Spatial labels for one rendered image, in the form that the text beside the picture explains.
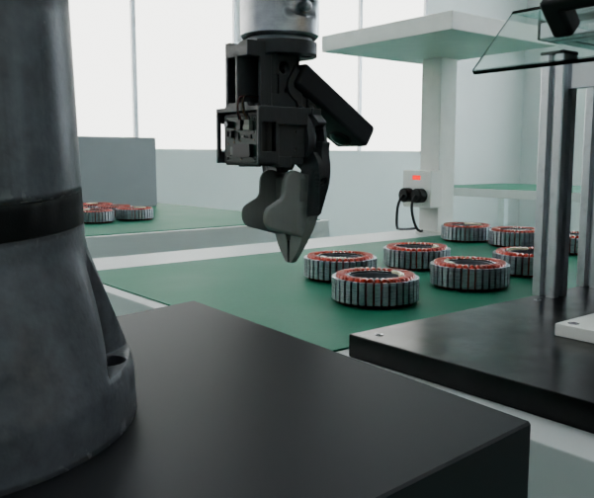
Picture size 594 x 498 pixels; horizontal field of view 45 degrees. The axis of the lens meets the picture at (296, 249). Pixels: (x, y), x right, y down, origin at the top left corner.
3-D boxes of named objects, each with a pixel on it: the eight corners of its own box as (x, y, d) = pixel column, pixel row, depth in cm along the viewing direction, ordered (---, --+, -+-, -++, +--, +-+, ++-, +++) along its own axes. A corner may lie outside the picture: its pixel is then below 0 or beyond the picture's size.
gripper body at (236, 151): (214, 170, 69) (213, 42, 68) (285, 169, 75) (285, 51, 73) (261, 171, 64) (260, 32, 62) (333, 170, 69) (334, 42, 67)
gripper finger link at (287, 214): (252, 266, 69) (252, 170, 68) (299, 261, 72) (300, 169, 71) (272, 270, 66) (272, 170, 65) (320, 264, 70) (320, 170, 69)
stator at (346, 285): (340, 311, 86) (340, 281, 85) (325, 293, 97) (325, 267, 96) (430, 308, 87) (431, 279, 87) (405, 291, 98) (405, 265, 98)
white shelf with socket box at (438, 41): (446, 255, 137) (452, 9, 131) (320, 238, 165) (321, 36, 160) (548, 241, 158) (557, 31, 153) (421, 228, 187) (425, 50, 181)
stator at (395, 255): (379, 270, 117) (379, 247, 117) (387, 260, 128) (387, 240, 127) (448, 273, 114) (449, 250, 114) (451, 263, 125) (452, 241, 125)
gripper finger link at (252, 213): (234, 262, 71) (233, 169, 70) (281, 257, 75) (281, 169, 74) (252, 266, 69) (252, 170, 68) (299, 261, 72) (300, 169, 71)
